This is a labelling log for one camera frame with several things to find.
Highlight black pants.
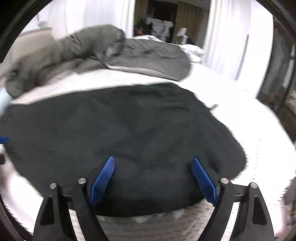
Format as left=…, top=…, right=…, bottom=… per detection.
left=1, top=83, right=246, bottom=217

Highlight light blue pillow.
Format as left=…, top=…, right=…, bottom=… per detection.
left=0, top=87, right=13, bottom=115

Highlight white honeycomb mattress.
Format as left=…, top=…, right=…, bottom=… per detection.
left=1, top=66, right=295, bottom=240

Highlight beige headboard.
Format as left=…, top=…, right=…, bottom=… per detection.
left=3, top=28, right=54, bottom=64

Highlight grey duvet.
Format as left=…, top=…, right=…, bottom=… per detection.
left=4, top=25, right=191, bottom=98

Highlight white wardrobe door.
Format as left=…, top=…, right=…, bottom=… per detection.
left=203, top=1, right=273, bottom=98

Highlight white chair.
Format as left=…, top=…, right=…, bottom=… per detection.
left=176, top=27, right=188, bottom=45

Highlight clothes pile in doorway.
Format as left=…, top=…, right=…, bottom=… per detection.
left=134, top=18, right=174, bottom=42

